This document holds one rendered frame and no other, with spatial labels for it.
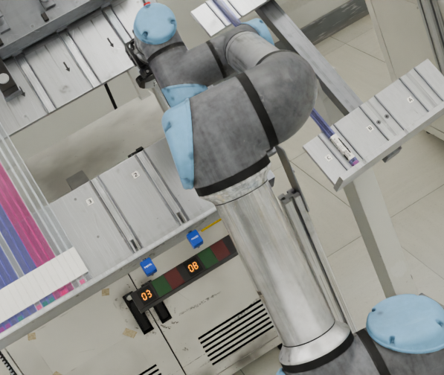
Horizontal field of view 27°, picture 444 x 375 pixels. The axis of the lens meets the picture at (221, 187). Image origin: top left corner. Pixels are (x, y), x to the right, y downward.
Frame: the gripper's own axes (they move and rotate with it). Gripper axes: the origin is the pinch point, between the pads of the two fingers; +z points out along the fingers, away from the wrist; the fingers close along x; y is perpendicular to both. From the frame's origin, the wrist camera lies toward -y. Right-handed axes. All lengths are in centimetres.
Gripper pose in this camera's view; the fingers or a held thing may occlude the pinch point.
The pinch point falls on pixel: (156, 83)
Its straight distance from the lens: 202.1
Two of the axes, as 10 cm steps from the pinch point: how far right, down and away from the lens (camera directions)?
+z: -0.9, 1.6, 9.8
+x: -8.5, 5.0, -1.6
